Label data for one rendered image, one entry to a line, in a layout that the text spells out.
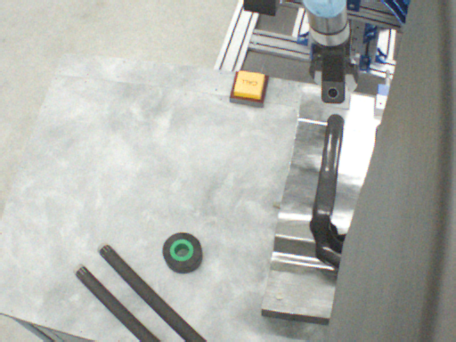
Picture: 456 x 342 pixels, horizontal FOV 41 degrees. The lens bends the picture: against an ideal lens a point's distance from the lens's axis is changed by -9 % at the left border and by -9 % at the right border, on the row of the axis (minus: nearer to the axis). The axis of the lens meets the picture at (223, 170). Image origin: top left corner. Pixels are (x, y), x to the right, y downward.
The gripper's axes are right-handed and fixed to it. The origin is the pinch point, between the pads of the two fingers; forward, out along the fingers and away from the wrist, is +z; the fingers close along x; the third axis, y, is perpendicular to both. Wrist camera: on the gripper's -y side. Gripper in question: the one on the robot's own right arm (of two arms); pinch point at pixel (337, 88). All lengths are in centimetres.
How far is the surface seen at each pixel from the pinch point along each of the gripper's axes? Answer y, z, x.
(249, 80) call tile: 4.2, 8.0, 21.2
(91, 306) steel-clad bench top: -54, 0, 43
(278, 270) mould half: -39.4, 1.5, 6.4
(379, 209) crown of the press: -58, -108, -15
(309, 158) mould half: -15.1, 2.9, 4.3
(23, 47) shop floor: 54, 83, 146
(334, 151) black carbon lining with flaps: -12.6, 4.3, -0.6
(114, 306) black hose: -53, -4, 36
